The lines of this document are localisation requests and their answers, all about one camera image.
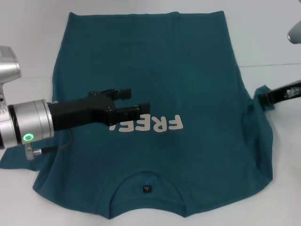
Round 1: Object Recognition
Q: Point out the teal FREE print T-shirt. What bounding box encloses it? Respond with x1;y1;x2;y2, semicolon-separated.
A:
0;10;277;214

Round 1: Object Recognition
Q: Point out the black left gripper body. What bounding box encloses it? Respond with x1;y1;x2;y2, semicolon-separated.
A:
48;90;116;132

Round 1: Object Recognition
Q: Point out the left arm gripper cable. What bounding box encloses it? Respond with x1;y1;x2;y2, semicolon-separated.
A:
25;129;74;161

